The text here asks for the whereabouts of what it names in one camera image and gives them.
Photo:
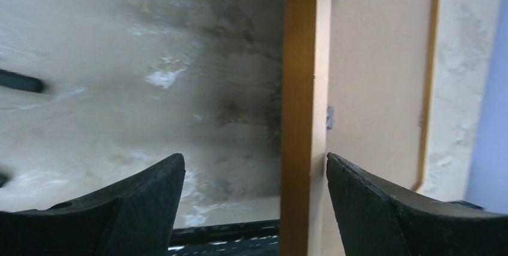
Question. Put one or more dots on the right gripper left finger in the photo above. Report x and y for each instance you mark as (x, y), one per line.
(134, 216)

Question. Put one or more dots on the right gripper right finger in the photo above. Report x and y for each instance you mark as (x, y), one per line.
(378, 217)

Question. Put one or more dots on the orange black pliers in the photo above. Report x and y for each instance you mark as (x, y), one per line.
(20, 82)

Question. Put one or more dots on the wooden picture frame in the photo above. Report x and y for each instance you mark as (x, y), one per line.
(354, 83)

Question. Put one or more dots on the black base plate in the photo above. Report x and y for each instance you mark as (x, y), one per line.
(258, 238)

